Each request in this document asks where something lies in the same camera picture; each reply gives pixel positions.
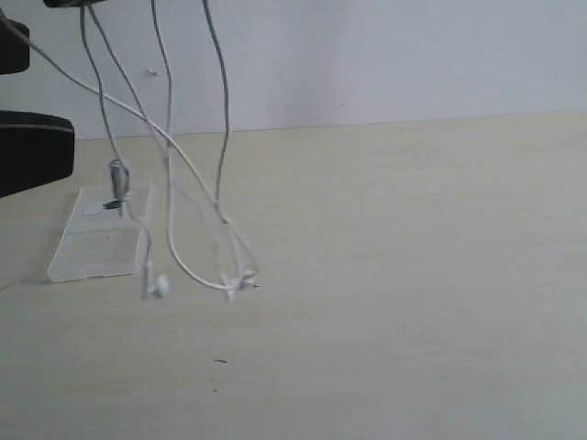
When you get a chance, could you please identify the white wired earphones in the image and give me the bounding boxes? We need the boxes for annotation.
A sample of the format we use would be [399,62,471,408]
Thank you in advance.
[1,1,259,301]

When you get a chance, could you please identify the clear plastic storage box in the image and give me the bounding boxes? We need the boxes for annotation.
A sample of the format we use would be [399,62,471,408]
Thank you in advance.
[47,186,146,282]

